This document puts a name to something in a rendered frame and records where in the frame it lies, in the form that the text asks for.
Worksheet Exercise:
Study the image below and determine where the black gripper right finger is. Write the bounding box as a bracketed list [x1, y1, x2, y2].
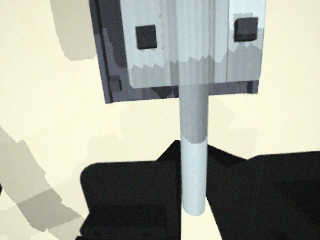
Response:
[206, 144, 320, 240]

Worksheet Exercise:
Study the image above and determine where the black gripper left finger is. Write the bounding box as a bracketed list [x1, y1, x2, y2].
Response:
[79, 140, 182, 240]

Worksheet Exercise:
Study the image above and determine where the grey metal shaft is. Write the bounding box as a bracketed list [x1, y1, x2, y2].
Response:
[179, 83, 209, 216]

